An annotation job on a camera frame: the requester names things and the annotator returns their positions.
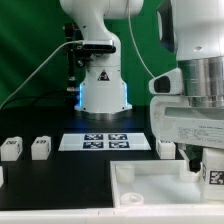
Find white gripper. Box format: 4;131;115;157
150;96;224;173

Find white square tabletop part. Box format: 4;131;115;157
110;160;200;208

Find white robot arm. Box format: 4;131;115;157
60;0;224;173

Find white sheet with markers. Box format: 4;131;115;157
59;133;151;151

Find white block left edge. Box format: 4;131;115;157
0;166;4;188

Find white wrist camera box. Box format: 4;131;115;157
149;68;184;95

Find white front rail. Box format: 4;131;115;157
0;203;224;224

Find black camera on base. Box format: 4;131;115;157
76;40;116;54

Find white cable right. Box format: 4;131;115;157
126;0;157;80

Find grey cable left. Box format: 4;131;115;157
0;39;84;109

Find black camera stand pole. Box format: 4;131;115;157
63;23;83;92

